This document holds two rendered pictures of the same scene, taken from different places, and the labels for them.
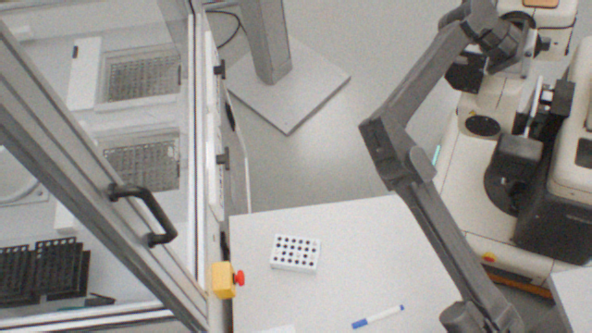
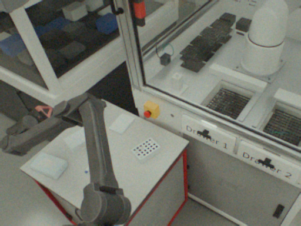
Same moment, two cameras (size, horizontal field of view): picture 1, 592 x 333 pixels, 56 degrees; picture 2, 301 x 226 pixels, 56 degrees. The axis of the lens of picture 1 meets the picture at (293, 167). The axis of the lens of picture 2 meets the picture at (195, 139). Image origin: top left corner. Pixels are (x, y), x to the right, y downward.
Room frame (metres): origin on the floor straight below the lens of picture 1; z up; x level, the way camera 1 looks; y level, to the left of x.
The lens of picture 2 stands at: (1.17, -0.60, 1.92)
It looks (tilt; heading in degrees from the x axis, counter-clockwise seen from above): 51 degrees down; 117
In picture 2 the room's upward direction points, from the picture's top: 1 degrees clockwise
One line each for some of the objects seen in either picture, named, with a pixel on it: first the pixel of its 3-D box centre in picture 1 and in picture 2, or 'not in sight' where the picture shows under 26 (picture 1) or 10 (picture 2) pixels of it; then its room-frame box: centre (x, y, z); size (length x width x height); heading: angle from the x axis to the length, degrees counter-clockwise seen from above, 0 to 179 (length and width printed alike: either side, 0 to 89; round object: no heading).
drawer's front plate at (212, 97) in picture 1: (213, 78); (267, 161); (1.14, 0.19, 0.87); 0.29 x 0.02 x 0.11; 176
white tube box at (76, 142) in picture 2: not in sight; (80, 140); (0.23, -0.07, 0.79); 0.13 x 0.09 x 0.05; 72
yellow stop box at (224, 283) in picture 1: (225, 279); (151, 110); (0.49, 0.21, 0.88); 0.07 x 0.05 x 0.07; 176
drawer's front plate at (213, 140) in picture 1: (215, 166); (207, 133); (0.82, 0.21, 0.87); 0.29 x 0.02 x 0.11; 176
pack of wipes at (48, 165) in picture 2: not in sight; (49, 165); (0.20, -0.26, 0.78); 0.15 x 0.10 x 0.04; 7
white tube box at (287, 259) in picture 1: (295, 253); (146, 150); (0.56, 0.04, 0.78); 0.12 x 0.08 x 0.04; 70
